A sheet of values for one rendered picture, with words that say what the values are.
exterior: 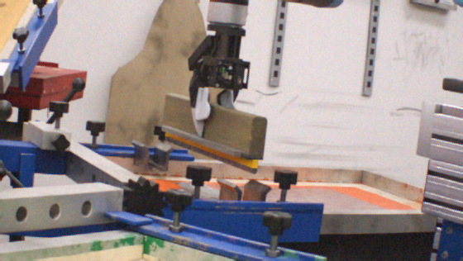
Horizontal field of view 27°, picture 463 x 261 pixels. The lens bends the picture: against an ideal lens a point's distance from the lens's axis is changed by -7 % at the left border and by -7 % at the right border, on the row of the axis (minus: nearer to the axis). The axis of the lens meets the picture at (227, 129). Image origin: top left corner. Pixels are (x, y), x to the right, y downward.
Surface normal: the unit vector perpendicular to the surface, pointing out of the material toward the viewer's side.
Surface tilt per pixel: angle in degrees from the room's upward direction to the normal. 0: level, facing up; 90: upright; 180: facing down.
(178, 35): 90
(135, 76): 84
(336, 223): 90
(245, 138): 90
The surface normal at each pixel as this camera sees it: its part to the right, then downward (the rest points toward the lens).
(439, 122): -0.82, -0.04
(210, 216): 0.43, 0.14
